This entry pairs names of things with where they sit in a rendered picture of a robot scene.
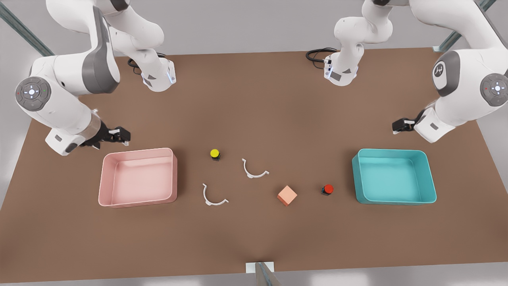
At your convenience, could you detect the silver frame post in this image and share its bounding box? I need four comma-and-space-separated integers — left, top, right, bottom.
0, 3, 55, 57
246, 261, 283, 286
433, 0, 497, 53

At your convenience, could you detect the blue storage box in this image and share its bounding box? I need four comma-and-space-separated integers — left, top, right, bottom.
352, 149, 437, 205

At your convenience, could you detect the orange cube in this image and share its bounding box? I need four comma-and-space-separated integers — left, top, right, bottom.
277, 185, 298, 207

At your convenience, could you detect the black cable loop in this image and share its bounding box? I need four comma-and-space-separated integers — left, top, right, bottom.
127, 52, 167, 74
306, 48, 339, 69

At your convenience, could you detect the pink storage box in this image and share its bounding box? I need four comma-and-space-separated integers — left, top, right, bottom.
98, 148, 178, 208

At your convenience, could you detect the white curved clip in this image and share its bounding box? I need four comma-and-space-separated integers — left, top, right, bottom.
202, 183, 229, 207
242, 158, 270, 179

